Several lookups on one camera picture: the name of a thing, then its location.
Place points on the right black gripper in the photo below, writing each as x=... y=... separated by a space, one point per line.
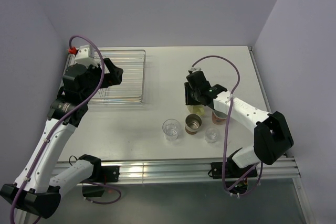
x=188 y=100

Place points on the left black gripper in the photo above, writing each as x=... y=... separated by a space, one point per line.
x=114 y=77

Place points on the pale yellow plastic mug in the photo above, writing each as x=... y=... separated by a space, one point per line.
x=196 y=109

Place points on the large clear plastic tumbler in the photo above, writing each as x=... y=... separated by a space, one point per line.
x=171 y=129

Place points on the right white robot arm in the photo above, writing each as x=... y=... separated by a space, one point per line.
x=272 y=137

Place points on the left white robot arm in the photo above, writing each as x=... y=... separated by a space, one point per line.
x=35 y=190

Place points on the brown metal-lined cup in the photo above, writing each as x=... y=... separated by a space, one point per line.
x=193 y=123

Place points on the pink patterned ceramic mug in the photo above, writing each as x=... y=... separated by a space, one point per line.
x=218 y=118

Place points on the small clear plastic glass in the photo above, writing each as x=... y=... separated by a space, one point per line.
x=212 y=135

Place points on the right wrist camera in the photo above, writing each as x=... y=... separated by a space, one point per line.
x=193 y=69

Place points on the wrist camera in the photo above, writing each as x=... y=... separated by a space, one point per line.
x=193 y=69
x=84 y=55

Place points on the clear wire dish rack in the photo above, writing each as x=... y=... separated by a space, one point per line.
x=130 y=91

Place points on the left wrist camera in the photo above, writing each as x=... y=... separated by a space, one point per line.
x=84 y=55

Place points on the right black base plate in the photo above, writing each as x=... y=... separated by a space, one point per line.
x=231 y=171

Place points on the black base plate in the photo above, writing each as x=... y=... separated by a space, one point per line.
x=231 y=171
x=104 y=174

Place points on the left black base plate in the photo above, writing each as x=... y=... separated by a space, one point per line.
x=104 y=174

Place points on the aluminium rail frame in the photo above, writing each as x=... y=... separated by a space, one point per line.
x=131 y=137

